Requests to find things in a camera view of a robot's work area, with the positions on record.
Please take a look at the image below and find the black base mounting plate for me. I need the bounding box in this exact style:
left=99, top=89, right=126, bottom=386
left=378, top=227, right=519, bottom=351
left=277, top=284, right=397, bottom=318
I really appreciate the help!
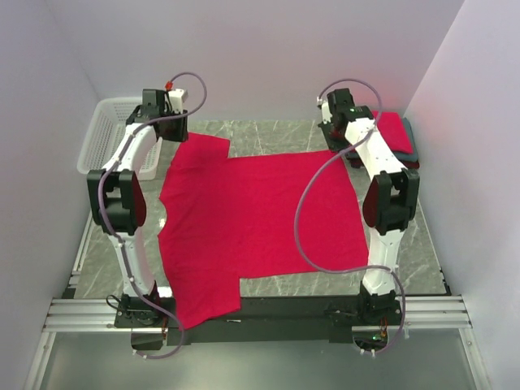
left=115, top=293, right=403, bottom=349

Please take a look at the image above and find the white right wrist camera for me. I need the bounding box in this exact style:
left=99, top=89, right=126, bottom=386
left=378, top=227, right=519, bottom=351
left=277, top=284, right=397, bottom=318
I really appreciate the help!
left=317, top=97, right=332, bottom=124

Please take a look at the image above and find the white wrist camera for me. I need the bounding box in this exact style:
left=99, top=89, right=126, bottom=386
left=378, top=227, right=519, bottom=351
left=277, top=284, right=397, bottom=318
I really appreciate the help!
left=165, top=80, right=189, bottom=114
left=317, top=97, right=332, bottom=124

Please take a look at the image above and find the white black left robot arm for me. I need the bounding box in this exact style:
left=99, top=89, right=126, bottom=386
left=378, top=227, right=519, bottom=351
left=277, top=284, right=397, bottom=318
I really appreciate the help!
left=86, top=87, right=188, bottom=327

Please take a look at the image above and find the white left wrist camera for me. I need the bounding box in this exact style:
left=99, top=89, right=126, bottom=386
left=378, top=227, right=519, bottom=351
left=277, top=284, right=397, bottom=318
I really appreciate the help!
left=165, top=80, right=189, bottom=114

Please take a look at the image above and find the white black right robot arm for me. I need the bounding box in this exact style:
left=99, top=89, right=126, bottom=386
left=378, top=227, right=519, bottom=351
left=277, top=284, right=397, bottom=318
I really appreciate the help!
left=317, top=89, right=420, bottom=324

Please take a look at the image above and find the folded dark red t shirt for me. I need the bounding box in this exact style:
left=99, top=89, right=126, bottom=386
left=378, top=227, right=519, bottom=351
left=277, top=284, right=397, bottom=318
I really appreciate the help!
left=349, top=160, right=420, bottom=170

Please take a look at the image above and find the pink-red t shirt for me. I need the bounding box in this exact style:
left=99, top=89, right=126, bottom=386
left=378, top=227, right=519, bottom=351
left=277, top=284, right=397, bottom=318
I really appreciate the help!
left=158, top=133, right=368, bottom=328

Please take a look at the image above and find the white plastic basket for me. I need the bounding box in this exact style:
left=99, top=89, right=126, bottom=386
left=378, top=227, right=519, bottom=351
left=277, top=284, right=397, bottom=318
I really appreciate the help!
left=76, top=97, right=141, bottom=175

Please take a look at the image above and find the aluminium frame rail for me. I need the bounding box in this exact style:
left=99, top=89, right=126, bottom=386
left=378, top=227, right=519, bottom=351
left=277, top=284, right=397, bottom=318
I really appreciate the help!
left=43, top=296, right=472, bottom=333

